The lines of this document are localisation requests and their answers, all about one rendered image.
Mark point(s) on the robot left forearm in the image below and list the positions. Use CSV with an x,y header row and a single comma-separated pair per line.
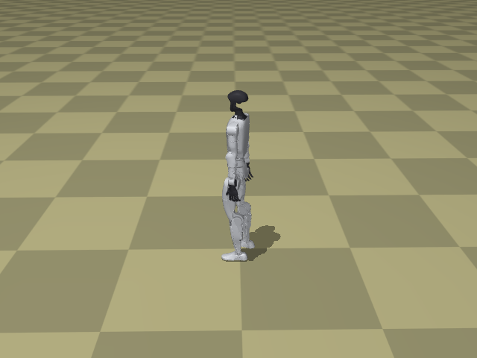
x,y
232,164

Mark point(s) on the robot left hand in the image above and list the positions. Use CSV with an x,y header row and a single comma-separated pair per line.
x,y
232,192

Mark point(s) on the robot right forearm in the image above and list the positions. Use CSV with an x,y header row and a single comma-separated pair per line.
x,y
246,156

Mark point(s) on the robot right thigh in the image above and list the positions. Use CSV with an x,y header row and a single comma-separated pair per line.
x,y
243,207

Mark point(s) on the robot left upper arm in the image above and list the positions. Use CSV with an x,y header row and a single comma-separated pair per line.
x,y
232,133

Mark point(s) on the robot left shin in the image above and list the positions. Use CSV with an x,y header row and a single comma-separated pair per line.
x,y
236,233

